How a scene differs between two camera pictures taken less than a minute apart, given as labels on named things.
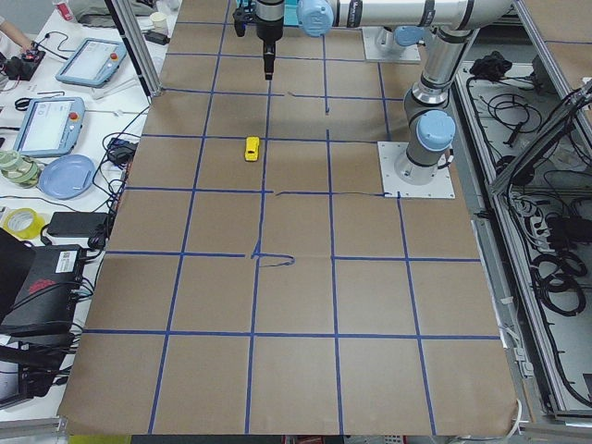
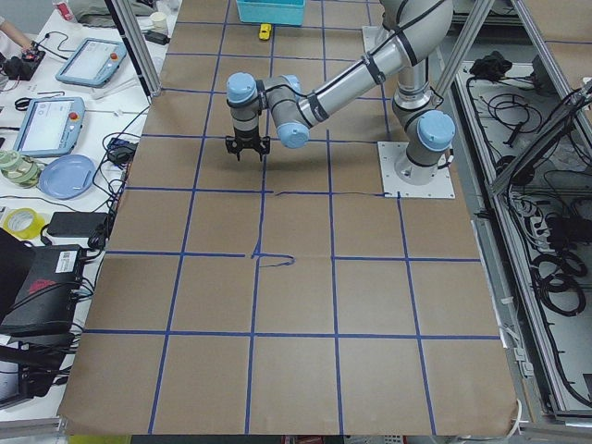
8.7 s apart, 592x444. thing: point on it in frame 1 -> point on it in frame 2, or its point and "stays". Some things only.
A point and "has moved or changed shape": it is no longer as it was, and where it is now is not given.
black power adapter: [78, 224] stays
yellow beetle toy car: [252, 149] has moved or changed shape
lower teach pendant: [50, 127] stays
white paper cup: [159, 22] stays
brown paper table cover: [255, 285] stays
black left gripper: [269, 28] -> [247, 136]
